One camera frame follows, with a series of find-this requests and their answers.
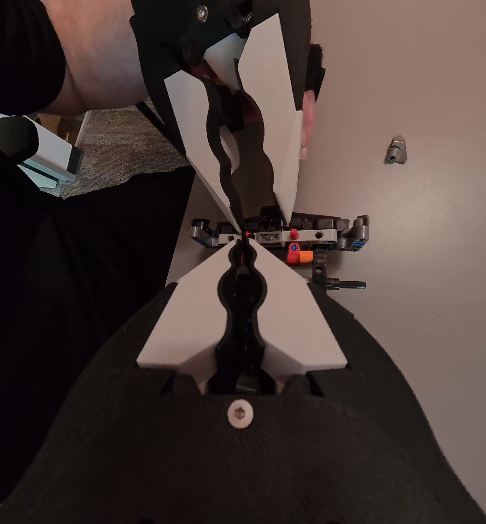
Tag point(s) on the person's left hand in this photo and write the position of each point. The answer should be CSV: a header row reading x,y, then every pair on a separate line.
x,y
309,123

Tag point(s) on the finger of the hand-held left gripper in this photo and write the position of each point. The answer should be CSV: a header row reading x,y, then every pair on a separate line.
x,y
190,123
275,82

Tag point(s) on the grey curved lego piece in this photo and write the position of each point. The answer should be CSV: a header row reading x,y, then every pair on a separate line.
x,y
396,149

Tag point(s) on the person's left forearm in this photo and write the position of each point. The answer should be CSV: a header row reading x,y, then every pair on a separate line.
x,y
100,49

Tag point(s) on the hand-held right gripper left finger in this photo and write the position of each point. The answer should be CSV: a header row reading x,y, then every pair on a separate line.
x,y
177,327

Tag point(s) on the lego car model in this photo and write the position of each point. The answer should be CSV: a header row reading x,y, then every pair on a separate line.
x,y
329,235

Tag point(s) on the white bar black end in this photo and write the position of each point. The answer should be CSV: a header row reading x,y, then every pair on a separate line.
x,y
50,147

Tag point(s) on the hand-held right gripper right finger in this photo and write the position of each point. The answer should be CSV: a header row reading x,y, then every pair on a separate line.
x,y
304,327

